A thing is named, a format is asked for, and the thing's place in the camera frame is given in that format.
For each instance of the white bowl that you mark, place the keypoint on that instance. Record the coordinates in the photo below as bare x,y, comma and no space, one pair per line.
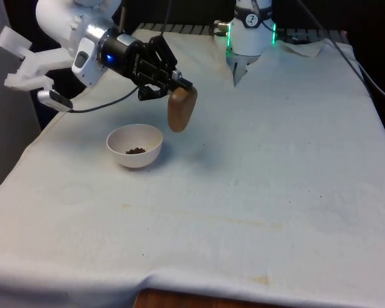
138,160

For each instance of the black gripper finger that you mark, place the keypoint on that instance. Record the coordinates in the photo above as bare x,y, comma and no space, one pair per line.
165,53
154,93

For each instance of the coffee beans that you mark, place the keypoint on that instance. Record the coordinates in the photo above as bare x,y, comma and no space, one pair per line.
135,150

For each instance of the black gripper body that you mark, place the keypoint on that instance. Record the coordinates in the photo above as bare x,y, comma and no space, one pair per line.
122,53

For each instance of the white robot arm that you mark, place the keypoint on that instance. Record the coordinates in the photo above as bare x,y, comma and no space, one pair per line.
57,19

